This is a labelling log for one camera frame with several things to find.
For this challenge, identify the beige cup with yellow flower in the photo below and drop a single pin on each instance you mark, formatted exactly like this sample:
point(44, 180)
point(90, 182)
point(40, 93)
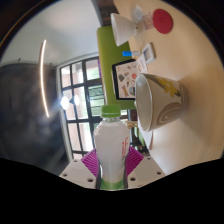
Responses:
point(163, 103)

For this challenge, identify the black laptop with stickers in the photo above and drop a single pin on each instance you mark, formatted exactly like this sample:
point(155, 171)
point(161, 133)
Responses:
point(125, 78)

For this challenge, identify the clear plastic wrapper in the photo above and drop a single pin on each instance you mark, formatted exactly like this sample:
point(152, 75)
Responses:
point(143, 18)

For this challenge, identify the long linear ceiling light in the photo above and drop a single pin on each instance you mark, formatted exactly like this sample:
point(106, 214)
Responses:
point(43, 83)

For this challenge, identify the green upholstered bench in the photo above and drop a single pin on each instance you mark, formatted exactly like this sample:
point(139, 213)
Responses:
point(105, 50)

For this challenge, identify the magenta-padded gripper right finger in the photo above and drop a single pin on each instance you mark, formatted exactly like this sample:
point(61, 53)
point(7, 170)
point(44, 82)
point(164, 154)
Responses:
point(146, 170)

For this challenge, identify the white bowl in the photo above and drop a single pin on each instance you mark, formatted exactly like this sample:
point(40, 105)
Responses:
point(121, 28)

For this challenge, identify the group of pendant lamps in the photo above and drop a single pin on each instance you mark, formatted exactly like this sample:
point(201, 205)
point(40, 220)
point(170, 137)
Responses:
point(64, 102)

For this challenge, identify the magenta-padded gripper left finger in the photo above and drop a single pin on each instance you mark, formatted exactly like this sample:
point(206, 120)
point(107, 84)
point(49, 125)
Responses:
point(76, 171)

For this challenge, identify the flat round red coaster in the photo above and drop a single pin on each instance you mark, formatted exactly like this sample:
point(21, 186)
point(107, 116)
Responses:
point(163, 20)

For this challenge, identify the green-capped white drink bottle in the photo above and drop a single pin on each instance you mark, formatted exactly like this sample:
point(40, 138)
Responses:
point(111, 150)

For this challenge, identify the small blue-capped bottle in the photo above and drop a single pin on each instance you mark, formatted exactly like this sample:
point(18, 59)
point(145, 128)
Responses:
point(128, 53)

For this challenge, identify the small white flat device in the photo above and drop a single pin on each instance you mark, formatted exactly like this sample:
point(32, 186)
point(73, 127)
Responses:
point(149, 52)

